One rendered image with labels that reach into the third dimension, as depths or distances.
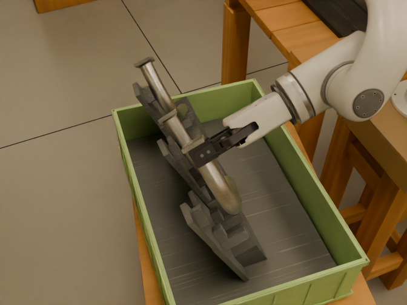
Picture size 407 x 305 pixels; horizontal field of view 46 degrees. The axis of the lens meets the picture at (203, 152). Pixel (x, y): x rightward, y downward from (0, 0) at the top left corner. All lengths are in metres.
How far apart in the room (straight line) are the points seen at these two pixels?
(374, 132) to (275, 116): 0.65
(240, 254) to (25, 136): 1.84
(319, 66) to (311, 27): 1.01
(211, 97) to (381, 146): 0.48
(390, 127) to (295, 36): 0.53
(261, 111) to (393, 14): 0.22
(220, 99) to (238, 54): 0.81
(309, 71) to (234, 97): 0.65
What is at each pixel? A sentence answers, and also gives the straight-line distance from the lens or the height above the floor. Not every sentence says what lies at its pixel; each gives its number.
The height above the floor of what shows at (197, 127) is 0.93.
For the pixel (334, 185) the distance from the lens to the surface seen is 1.72.
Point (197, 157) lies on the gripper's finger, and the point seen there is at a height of 1.27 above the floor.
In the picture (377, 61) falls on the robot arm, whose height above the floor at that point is 1.44.
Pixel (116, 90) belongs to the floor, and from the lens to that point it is 2.85.
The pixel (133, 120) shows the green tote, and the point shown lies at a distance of 1.34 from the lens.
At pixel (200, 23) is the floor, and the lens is 3.36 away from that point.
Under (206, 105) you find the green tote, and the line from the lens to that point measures 1.38.
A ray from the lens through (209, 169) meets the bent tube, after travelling 0.78.
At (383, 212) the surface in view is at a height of 0.68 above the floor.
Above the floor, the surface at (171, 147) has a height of 1.13.
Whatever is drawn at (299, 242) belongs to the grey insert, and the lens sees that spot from 1.18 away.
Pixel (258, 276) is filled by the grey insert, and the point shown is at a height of 0.85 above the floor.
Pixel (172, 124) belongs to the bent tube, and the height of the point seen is 1.17.
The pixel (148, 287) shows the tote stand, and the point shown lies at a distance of 1.17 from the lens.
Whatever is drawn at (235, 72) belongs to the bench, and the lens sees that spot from 2.23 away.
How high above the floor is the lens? 1.84
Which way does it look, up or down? 48 degrees down
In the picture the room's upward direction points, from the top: straight up
